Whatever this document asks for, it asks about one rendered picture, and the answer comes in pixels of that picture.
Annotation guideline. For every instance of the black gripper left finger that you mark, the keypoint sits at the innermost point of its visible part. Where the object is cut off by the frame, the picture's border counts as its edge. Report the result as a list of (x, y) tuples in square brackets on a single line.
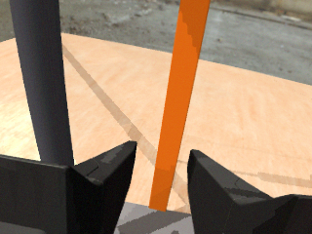
[(86, 198)]

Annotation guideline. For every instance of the orange handle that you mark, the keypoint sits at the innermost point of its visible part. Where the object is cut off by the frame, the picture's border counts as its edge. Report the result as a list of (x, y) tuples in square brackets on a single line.
[(190, 29)]

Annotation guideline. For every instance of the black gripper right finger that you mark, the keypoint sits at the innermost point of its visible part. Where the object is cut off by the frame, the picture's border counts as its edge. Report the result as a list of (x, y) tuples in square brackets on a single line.
[(223, 203)]

